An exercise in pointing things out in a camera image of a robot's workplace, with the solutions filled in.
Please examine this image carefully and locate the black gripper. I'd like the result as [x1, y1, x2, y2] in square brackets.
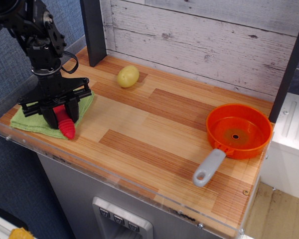
[17, 72, 91, 129]

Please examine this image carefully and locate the red handled metal spoon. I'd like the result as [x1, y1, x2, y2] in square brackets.
[53, 105, 76, 140]

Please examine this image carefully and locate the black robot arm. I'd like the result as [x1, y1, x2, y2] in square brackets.
[0, 0, 92, 129]

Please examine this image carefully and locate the green table cloth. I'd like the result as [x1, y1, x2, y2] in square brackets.
[10, 94, 94, 139]

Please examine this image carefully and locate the clear acrylic table guard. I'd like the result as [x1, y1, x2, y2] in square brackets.
[0, 120, 248, 239]

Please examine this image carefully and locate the yellow potato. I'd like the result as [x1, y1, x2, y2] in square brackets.
[117, 65, 140, 88]

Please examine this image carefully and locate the grey dispenser control panel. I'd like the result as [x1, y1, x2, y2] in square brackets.
[92, 197, 154, 239]

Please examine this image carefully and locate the white side appliance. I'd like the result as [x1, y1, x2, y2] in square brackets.
[260, 93, 299, 198]

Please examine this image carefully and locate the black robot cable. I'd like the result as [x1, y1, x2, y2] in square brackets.
[60, 51, 79, 74]

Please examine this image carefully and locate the dark grey left post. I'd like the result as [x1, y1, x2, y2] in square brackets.
[80, 0, 107, 67]

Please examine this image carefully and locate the dark grey post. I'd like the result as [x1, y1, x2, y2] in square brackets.
[80, 0, 107, 67]
[269, 33, 299, 123]

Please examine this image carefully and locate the orange pan with grey handle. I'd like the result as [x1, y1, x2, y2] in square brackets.
[192, 104, 273, 187]

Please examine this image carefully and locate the dark grey right post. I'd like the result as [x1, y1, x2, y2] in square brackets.
[269, 33, 299, 123]

